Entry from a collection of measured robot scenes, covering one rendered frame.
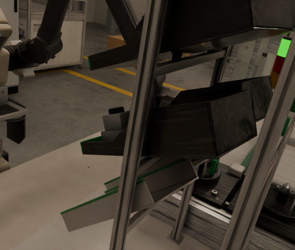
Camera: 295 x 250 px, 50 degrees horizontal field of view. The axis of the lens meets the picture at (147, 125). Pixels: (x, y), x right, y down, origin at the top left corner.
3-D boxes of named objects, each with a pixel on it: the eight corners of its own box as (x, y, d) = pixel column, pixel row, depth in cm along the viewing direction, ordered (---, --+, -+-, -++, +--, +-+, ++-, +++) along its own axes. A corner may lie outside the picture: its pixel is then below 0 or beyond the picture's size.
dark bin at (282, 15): (90, 71, 52) (81, 25, 51) (142, 65, 62) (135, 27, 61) (254, 30, 33) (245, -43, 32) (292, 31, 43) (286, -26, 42)
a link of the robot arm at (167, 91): (154, 67, 104) (144, 80, 97) (187, 75, 101) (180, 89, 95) (152, 97, 111) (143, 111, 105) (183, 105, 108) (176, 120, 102)
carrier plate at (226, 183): (147, 176, 99) (148, 170, 98) (180, 151, 118) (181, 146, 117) (219, 211, 89) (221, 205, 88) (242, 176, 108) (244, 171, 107)
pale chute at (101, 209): (67, 232, 67) (59, 212, 68) (112, 207, 77) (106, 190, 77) (154, 206, 48) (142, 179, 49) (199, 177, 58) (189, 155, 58)
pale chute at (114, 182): (110, 199, 80) (103, 183, 80) (145, 182, 89) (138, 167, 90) (192, 168, 61) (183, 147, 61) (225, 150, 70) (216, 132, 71)
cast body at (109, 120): (103, 146, 61) (96, 110, 60) (117, 141, 65) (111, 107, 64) (135, 146, 56) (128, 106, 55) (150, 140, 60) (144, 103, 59)
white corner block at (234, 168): (225, 176, 106) (229, 166, 105) (229, 171, 110) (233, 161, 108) (239, 182, 104) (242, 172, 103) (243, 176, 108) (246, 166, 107)
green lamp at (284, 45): (275, 54, 97) (280, 38, 95) (278, 53, 101) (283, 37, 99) (292, 59, 95) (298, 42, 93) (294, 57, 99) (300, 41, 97)
